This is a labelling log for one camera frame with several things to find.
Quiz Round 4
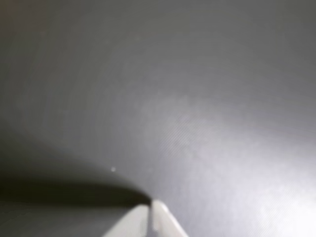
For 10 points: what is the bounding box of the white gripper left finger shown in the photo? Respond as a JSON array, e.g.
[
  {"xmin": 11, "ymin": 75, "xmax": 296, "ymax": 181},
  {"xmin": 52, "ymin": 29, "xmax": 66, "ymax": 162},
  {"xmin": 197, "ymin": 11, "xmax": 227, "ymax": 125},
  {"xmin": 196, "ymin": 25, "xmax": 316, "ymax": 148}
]
[{"xmin": 102, "ymin": 204, "xmax": 149, "ymax": 237}]

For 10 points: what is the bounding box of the black table mat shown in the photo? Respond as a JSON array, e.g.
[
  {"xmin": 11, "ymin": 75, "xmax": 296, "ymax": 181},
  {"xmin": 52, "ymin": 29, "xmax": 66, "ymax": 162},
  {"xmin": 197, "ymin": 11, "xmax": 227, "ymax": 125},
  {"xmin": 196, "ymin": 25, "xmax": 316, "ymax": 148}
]
[{"xmin": 0, "ymin": 0, "xmax": 316, "ymax": 237}]

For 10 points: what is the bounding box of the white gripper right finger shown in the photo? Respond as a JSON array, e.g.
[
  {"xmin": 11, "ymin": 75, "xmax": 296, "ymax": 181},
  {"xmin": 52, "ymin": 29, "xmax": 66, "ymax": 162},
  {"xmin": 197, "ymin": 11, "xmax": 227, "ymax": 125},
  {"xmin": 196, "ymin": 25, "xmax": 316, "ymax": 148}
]
[{"xmin": 151, "ymin": 199, "xmax": 190, "ymax": 237}]

